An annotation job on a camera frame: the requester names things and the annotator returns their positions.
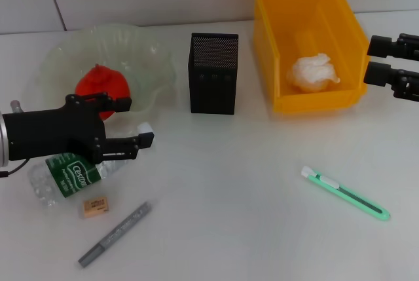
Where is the green utility knife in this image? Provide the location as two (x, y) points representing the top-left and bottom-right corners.
(301, 165), (391, 222)

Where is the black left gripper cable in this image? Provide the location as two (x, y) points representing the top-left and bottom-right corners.
(0, 159), (31, 179)

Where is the yellow plastic bin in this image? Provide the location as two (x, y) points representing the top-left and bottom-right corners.
(251, 0), (373, 115)

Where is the black mesh pen holder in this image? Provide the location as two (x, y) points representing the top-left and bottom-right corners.
(188, 32), (239, 115)

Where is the green glass fruit plate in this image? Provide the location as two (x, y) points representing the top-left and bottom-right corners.
(35, 24), (177, 122)

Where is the clear plastic water bottle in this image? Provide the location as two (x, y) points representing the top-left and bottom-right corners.
(27, 122), (155, 210)

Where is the white paper ball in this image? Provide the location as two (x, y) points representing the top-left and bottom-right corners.
(287, 52), (340, 94)

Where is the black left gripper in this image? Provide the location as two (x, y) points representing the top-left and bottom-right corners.
(2, 92), (155, 164)

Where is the small beige eraser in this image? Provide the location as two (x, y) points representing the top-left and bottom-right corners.
(82, 197), (109, 219)

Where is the grey marker pen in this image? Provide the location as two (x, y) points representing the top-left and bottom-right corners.
(77, 199), (153, 269)

